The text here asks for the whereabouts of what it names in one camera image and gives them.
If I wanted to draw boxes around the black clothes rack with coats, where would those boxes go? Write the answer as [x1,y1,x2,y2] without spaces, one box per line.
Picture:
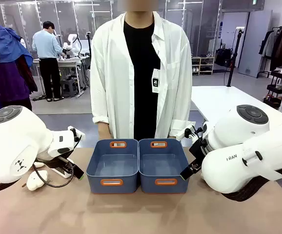
[257,26,282,79]

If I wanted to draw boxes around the person's right hand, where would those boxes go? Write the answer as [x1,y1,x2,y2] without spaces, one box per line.
[98,130,113,140]

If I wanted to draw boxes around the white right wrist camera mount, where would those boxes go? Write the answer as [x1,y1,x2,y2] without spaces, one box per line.
[176,124,197,141]

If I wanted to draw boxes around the black right arm cable sleeve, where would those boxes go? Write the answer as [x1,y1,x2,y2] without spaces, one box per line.
[219,168,282,202]

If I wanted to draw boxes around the white name badge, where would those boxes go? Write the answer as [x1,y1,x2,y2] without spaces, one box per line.
[152,68,161,94]

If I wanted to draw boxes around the grey plastic stool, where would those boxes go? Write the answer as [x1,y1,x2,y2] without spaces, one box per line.
[60,78,78,98]

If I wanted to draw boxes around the black t-shirt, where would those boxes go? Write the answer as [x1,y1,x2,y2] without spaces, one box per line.
[123,19,161,141]

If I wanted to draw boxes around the dark red garment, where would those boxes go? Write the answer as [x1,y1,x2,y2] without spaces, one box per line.
[16,54,39,95]

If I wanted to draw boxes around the purple garment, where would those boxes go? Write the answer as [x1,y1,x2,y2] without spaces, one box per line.
[0,60,31,103]

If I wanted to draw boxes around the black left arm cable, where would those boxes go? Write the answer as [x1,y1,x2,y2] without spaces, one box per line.
[32,135,83,189]

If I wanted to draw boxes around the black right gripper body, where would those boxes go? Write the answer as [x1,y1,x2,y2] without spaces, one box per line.
[190,138,208,169]

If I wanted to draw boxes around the black bag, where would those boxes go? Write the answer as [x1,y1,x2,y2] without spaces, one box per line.
[215,48,234,67]

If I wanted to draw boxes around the black trolley cart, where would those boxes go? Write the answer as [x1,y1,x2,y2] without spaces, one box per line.
[262,70,282,110]

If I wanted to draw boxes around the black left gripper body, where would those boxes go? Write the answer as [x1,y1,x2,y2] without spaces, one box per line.
[42,156,75,172]

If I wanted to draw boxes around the person in light blue shirt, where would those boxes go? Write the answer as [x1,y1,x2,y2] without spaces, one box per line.
[31,20,65,102]

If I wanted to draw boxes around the wooden shoe shelf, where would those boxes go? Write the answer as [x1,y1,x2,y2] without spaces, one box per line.
[191,56,215,76]

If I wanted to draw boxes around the white overshirt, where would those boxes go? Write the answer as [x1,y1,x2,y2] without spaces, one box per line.
[89,11,197,141]

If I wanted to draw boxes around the black camera pole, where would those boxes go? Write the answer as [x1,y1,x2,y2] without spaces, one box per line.
[85,31,93,74]

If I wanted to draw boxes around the large white table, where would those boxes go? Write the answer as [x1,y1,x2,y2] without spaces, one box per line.
[191,85,282,130]

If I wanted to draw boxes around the black tripod stand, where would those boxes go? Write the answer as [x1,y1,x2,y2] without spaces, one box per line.
[226,28,244,88]

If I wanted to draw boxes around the blue basket orange handles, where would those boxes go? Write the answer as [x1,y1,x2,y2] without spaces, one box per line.
[138,138,190,195]
[86,138,140,195]

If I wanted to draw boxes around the blue garment on mannequin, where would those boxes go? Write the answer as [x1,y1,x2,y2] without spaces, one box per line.
[0,24,34,68]

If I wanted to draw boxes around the person's right forearm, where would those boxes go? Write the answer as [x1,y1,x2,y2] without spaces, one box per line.
[98,122,111,133]

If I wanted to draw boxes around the white background work table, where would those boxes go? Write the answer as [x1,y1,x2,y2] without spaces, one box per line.
[33,56,91,98]

